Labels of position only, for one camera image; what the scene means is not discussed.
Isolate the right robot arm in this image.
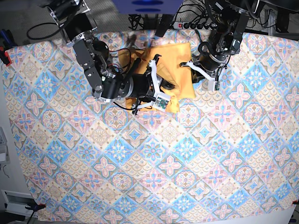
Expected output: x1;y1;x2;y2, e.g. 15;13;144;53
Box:
45;0;174;115

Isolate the blue box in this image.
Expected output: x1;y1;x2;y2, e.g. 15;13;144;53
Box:
112;0;183;14

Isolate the red black clamp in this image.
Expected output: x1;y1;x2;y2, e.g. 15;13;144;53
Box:
0;46;12;67

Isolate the yellow T-shirt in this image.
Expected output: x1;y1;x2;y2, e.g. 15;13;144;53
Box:
118;42;195;113

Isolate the orange black clamp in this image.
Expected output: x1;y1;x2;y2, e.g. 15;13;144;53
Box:
25;203;46;212

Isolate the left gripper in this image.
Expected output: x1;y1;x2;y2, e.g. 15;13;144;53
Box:
179;61;222;91

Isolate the patterned blue tablecloth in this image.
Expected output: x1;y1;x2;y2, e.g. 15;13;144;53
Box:
0;34;299;224

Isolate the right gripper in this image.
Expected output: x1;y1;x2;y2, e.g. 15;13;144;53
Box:
130;54;175;115

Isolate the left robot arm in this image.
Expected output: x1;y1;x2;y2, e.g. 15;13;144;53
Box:
179;0;253;91

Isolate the white power strip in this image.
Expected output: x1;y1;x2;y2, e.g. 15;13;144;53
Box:
172;21;217;30

